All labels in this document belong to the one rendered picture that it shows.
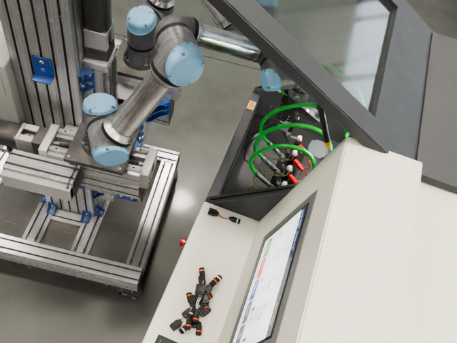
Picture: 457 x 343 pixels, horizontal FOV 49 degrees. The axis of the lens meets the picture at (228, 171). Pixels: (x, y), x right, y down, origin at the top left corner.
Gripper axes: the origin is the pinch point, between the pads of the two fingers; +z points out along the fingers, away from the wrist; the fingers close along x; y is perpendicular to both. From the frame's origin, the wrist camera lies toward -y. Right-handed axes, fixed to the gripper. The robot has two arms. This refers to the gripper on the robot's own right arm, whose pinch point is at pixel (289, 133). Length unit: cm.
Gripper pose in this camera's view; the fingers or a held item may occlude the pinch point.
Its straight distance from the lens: 201.1
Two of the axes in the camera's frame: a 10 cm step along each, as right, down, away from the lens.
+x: -3.1, 7.4, -6.0
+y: -9.4, -3.4, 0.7
